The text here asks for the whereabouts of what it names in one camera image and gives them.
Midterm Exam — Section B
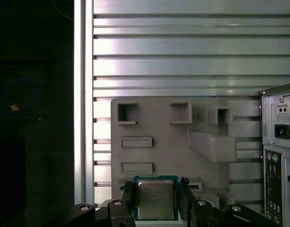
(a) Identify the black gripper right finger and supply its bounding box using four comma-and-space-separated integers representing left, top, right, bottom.
179, 176, 281, 227

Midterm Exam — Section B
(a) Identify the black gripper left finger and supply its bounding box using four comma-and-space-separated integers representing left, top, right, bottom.
73, 181, 136, 227

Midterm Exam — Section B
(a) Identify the CPU with silver top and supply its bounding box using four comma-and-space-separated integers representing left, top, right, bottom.
132, 175, 179, 222

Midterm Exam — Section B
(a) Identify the grey parts rack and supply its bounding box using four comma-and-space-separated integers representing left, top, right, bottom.
111, 96, 263, 215

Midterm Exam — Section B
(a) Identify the black PC case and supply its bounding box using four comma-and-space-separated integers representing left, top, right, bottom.
259, 81, 290, 227

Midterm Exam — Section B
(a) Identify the blue floor cable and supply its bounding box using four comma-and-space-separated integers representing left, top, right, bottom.
0, 79, 39, 120

